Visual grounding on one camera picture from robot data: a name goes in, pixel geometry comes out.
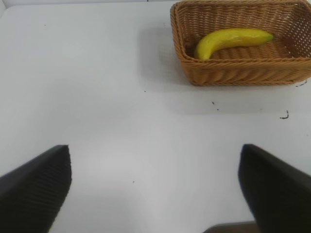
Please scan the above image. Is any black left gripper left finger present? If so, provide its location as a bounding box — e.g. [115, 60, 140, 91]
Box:
[0, 144, 73, 233]

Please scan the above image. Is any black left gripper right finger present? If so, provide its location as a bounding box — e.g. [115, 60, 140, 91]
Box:
[238, 143, 311, 233]

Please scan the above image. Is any yellow banana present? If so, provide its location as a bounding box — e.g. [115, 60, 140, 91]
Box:
[194, 28, 276, 61]

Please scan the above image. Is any brown woven wicker basket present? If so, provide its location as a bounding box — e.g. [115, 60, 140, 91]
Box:
[170, 0, 311, 87]

